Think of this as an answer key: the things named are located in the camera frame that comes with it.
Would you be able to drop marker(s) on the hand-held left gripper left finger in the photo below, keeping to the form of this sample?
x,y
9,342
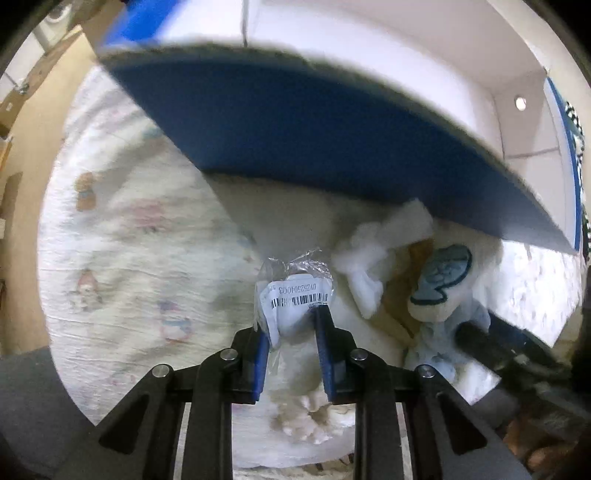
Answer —
x,y
260,369

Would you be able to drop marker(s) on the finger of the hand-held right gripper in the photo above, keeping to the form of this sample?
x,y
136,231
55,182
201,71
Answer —
x,y
485,344

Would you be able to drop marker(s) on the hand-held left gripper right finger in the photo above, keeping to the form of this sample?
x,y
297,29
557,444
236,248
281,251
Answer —
x,y
325,355

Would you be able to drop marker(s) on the plastic-wrapped white soft toy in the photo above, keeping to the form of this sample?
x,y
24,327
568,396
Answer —
x,y
295,302

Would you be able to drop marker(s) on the blue fabric storage box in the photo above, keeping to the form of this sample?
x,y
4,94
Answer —
x,y
300,120

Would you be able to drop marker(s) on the brown soft item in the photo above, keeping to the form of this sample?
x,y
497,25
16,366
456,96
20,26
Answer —
x,y
401,300

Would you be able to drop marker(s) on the light blue plush toy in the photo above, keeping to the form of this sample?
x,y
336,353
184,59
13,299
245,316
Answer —
x,y
438,357

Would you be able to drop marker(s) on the cream fluffy plush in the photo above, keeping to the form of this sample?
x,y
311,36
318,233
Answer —
x,y
307,417

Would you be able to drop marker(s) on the cream plush with blue patch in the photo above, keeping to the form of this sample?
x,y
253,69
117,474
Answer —
x,y
438,281

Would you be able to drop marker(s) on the white cotton stuffing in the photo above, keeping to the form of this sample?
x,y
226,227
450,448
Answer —
x,y
385,244

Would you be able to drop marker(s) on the white printed blanket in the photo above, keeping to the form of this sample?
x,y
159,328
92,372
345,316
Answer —
x,y
138,258

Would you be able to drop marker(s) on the grey cloth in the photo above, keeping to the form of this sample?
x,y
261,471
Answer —
x,y
32,410

